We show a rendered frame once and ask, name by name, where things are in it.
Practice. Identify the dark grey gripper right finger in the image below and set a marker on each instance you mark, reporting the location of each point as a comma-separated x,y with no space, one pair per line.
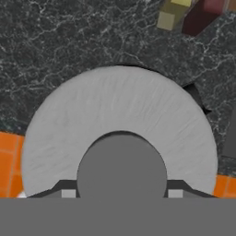
176,186

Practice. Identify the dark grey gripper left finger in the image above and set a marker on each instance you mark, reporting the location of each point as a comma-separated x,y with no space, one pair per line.
66,186

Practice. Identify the pale yellow block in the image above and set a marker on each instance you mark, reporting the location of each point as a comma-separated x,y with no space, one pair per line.
172,14

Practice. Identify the dark red box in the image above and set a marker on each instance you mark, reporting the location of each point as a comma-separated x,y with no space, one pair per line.
201,15

